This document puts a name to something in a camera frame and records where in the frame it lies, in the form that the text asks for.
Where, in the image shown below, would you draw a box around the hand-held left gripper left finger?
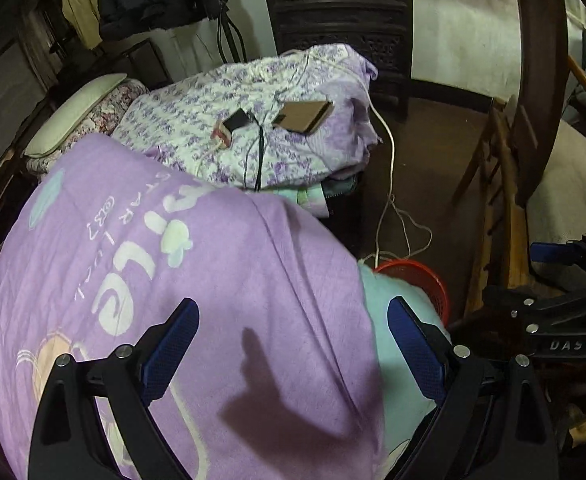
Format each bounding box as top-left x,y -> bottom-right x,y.
29,297 -> 201,480

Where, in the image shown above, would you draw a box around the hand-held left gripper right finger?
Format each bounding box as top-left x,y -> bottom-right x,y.
387,296 -> 559,480

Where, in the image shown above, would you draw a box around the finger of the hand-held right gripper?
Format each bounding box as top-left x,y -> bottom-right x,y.
448,285 -> 586,361
530,234 -> 586,291

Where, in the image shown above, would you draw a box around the red plastic basket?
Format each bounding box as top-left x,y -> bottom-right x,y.
373,260 -> 451,328

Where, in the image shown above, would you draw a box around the beige cushion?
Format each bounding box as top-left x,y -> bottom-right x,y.
523,115 -> 586,261

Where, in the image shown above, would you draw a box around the light blue blanket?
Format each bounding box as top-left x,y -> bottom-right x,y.
358,264 -> 451,480

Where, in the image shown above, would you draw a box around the light wooden chair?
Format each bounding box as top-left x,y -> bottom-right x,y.
453,97 -> 529,316

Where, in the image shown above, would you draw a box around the purple printed blanket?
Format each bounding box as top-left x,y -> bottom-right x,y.
0,132 -> 386,480

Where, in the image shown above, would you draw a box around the folded green cloth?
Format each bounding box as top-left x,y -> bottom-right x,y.
293,172 -> 364,216

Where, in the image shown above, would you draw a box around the purple floral bed sheet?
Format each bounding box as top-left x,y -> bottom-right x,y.
110,42 -> 381,191

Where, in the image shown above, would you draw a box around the black charger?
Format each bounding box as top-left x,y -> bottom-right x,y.
222,109 -> 255,133

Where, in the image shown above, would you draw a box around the white pillow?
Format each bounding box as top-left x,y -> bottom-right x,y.
24,72 -> 128,158

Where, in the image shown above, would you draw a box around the folded floral quilt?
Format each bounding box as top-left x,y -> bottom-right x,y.
23,79 -> 151,173

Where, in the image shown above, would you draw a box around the brown cardboard box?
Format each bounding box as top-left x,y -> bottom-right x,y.
272,100 -> 335,135

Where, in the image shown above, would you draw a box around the black metal headboard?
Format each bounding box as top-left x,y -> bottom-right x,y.
118,37 -> 171,91

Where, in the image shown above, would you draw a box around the dark carved wooden cabinet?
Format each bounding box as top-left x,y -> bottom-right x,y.
258,0 -> 414,121

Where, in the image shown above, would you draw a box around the beige coat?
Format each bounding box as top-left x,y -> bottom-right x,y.
60,0 -> 101,51

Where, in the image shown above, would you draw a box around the dark curved wooden frame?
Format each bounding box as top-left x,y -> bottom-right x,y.
510,0 -> 569,208

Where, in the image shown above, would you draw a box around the white cable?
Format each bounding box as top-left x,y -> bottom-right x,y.
363,105 -> 434,266

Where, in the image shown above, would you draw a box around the black cable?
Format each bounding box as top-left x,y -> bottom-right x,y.
240,120 -> 269,193

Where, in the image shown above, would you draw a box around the black hanging straps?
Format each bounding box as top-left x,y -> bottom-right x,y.
215,0 -> 246,63

